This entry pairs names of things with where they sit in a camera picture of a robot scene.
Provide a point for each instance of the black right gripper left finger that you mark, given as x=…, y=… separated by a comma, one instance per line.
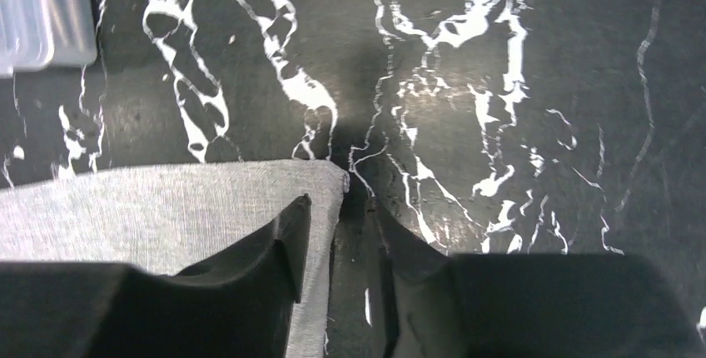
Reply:
x=235, y=303

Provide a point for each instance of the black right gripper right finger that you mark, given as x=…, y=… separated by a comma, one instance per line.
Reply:
x=426, y=304

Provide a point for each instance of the clear plastic compartment box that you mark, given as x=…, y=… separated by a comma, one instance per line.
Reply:
x=37, y=34

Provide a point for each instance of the grey cloth napkin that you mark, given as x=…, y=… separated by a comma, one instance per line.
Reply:
x=165, y=218

